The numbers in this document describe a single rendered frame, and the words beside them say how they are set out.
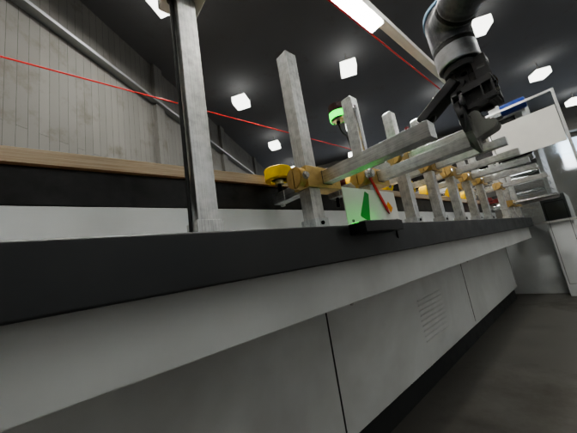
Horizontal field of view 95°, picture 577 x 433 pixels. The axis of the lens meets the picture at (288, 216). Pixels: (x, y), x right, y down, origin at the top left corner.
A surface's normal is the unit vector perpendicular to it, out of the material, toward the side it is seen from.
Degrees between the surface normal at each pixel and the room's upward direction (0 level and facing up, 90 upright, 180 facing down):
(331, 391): 90
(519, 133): 90
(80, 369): 90
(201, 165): 90
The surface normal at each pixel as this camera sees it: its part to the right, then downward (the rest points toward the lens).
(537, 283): -0.76, 0.00
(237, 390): 0.63, -0.23
